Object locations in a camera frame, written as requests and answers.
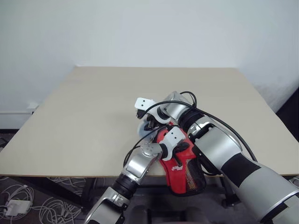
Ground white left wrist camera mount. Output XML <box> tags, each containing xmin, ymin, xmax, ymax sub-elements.
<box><xmin>160</xmin><ymin>126</ymin><xmax>188</xmax><ymax>162</ymax></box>

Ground black metal table frame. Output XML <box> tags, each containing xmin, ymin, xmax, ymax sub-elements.
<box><xmin>14</xmin><ymin>176</ymin><xmax>237</xmax><ymax>208</ymax></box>

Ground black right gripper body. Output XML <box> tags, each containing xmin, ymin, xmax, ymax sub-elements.
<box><xmin>144</xmin><ymin>114</ymin><xmax>161</xmax><ymax>131</ymax></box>

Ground white power adapter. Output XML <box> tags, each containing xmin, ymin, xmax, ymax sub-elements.
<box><xmin>4</xmin><ymin>199</ymin><xmax>32</xmax><ymax>217</ymax></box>

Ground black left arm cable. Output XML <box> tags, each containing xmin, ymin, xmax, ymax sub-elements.
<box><xmin>123</xmin><ymin>125</ymin><xmax>173</xmax><ymax>170</ymax></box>

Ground pale blue white round object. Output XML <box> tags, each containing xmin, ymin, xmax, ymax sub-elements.
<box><xmin>137</xmin><ymin>122</ymin><xmax>151</xmax><ymax>139</ymax></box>

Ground black table caster wheel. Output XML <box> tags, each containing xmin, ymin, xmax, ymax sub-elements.
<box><xmin>221</xmin><ymin>197</ymin><xmax>237</xmax><ymax>208</ymax></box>

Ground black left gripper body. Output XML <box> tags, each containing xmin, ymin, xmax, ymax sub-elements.
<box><xmin>172</xmin><ymin>141</ymin><xmax>189</xmax><ymax>157</ymax></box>

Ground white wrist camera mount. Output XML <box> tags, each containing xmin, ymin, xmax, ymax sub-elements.
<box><xmin>160</xmin><ymin>126</ymin><xmax>188</xmax><ymax>162</ymax></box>
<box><xmin>135</xmin><ymin>97</ymin><xmax>171</xmax><ymax>124</ymax></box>

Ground white floor cable tangle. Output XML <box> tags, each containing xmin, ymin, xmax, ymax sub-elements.
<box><xmin>0</xmin><ymin>176</ymin><xmax>83</xmax><ymax>224</ymax></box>

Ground red black paddle case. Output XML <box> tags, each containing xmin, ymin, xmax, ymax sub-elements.
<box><xmin>151</xmin><ymin>121</ymin><xmax>206</xmax><ymax>196</ymax></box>

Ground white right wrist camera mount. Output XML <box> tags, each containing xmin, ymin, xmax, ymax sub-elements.
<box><xmin>135</xmin><ymin>97</ymin><xmax>171</xmax><ymax>124</ymax></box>

